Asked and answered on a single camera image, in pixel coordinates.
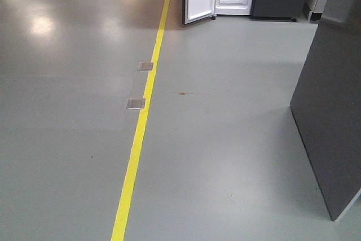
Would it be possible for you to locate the metal floor socket plate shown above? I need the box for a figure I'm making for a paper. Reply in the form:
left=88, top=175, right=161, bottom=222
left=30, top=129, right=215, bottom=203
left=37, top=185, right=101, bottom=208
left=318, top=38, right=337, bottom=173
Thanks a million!
left=126, top=98, right=146, bottom=110
left=137, top=62, right=154, bottom=72

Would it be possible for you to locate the grey kitchen island cabinet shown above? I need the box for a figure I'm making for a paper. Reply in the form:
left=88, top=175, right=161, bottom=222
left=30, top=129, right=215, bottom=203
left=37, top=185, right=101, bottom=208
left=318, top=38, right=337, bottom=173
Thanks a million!
left=290, top=0, right=360, bottom=221

